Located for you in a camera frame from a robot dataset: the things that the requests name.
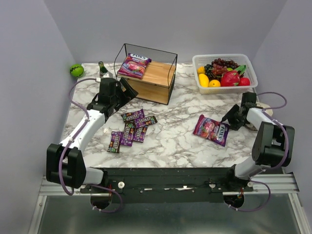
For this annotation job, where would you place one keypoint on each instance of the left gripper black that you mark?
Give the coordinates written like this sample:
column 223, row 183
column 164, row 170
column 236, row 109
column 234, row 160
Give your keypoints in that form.
column 121, row 91

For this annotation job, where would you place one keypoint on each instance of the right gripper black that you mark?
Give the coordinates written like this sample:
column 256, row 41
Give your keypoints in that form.
column 234, row 116

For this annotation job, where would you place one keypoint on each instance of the aluminium rail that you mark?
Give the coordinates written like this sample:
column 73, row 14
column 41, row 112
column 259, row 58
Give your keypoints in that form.
column 278, row 184

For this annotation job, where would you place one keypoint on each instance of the red apple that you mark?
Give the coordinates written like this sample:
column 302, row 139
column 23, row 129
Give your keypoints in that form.
column 244, row 81

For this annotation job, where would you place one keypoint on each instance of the purple m&m's bag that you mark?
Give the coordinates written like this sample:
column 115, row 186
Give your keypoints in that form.
column 131, row 116
column 128, row 133
column 145, row 121
column 114, row 146
column 140, row 133

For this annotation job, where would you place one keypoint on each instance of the orange fruit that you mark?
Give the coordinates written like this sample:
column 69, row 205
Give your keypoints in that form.
column 214, row 83

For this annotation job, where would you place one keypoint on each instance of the green glass bottle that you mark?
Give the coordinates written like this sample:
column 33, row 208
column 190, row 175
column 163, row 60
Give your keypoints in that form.
column 102, row 68

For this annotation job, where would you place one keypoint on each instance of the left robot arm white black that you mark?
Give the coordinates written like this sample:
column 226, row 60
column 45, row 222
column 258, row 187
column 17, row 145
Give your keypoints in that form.
column 64, row 161

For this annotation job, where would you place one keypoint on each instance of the white plastic fruit basket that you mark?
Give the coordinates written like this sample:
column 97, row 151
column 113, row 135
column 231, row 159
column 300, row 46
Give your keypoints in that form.
column 245, row 69

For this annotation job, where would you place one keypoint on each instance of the yellow small fruit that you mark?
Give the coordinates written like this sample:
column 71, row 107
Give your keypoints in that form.
column 201, row 70

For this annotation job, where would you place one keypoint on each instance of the black mounting base plate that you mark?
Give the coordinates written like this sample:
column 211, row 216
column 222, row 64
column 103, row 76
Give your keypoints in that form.
column 169, row 185

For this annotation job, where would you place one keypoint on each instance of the purple Fox's candy bag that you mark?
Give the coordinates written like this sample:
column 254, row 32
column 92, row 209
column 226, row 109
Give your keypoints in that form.
column 212, row 130
column 134, row 66

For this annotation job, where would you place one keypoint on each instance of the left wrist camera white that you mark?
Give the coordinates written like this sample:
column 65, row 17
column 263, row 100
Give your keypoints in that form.
column 106, row 75

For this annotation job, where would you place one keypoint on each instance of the yellow mango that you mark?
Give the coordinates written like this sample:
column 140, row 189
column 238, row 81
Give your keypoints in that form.
column 203, row 80

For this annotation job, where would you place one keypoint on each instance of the black wire wooden shelf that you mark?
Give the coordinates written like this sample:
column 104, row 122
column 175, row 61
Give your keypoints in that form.
column 159, row 77

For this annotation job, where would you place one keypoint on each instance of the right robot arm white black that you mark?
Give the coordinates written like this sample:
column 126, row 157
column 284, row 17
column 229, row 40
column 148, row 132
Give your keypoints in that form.
column 273, row 145

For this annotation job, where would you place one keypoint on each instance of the green ball toy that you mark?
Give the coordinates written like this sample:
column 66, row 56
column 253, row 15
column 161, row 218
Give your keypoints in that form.
column 76, row 70

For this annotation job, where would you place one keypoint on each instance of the dark grape bunch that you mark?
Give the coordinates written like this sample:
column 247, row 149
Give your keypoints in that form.
column 218, row 67

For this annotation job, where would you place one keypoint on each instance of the red dragon fruit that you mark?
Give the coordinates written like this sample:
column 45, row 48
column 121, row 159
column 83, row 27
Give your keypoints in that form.
column 230, row 78

